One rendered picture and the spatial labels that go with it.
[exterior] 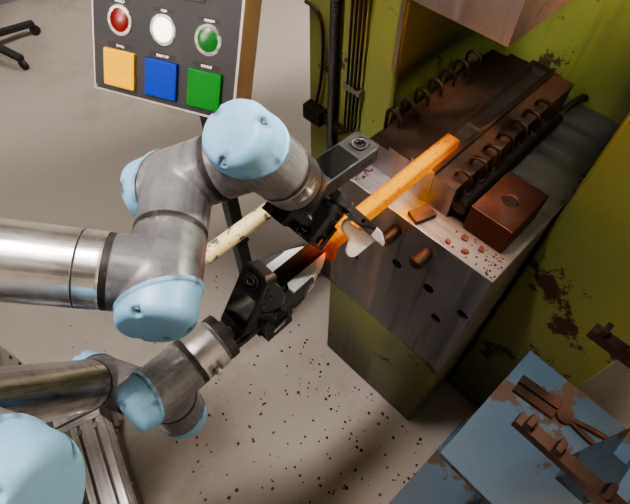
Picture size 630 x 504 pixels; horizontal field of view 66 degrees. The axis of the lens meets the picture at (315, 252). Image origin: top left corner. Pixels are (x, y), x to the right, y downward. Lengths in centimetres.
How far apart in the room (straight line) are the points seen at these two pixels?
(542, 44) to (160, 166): 96
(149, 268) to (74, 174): 206
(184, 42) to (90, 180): 145
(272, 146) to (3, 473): 33
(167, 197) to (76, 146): 214
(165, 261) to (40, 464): 18
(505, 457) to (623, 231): 46
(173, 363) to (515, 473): 66
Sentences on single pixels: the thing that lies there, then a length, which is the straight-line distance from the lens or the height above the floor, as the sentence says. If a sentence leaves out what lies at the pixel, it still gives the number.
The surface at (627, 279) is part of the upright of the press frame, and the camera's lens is 105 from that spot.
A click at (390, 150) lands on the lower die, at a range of 95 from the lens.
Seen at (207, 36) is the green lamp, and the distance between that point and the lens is 105.
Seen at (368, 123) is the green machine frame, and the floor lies 86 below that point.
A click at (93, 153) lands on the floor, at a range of 256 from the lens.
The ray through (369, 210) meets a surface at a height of 101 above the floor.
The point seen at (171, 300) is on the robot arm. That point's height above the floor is 127.
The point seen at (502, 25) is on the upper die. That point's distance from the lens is 72.
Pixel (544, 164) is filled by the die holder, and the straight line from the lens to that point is 112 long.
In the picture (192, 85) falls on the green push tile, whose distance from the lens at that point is 107.
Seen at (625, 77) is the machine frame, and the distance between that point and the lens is 124.
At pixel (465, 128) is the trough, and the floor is 99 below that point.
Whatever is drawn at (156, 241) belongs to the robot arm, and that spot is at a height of 128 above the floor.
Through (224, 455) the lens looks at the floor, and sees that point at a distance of 170.
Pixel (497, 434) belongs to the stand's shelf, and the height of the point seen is 68.
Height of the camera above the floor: 164
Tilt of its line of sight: 56 degrees down
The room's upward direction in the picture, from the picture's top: straight up
